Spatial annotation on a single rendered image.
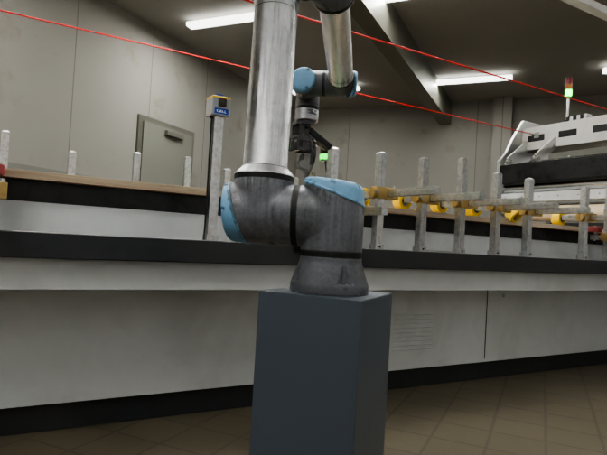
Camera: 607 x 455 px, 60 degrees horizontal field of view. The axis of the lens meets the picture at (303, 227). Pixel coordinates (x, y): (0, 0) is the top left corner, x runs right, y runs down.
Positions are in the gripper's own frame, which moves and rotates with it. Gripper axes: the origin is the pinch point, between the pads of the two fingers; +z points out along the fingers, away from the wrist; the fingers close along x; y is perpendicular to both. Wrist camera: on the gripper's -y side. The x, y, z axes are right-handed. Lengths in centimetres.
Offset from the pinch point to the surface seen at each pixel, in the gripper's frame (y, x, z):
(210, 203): 35.8, -6.3, 14.1
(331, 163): -14.4, -6.4, -6.8
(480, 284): -108, -8, 41
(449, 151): -595, -516, -156
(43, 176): 89, -23, 9
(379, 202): -40.5, -6.2, 6.7
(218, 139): 34.8, -6.2, -9.3
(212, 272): 33, -8, 39
